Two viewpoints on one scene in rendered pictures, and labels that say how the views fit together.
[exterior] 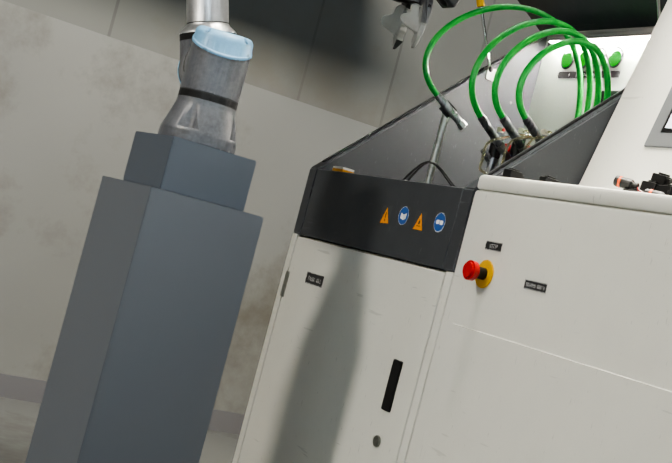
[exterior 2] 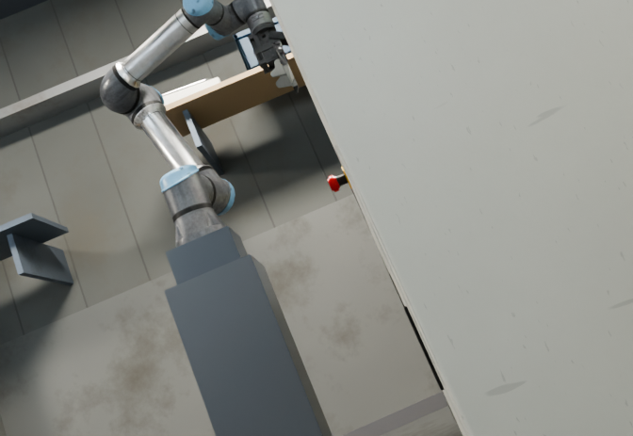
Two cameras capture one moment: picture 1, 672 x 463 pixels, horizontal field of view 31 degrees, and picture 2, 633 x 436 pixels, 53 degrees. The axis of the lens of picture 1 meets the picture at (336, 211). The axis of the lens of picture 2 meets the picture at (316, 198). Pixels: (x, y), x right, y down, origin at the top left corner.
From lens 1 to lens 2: 140 cm
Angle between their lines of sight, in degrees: 33
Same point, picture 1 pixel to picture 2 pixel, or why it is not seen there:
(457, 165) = not seen: hidden behind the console
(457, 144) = not seen: hidden behind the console
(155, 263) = (198, 331)
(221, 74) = (177, 196)
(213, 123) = (189, 225)
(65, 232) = (390, 308)
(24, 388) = (432, 403)
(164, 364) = (249, 388)
